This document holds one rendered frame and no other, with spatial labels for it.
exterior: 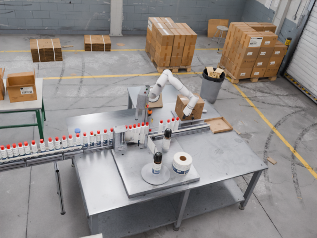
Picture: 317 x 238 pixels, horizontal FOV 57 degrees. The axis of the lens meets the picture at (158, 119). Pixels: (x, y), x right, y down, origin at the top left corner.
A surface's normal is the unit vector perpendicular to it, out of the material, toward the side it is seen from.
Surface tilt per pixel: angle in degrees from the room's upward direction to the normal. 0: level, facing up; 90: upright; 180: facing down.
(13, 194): 0
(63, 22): 90
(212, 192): 2
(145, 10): 90
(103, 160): 0
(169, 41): 90
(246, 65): 92
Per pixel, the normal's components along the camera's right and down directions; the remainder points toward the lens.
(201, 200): 0.13, -0.80
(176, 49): 0.32, 0.58
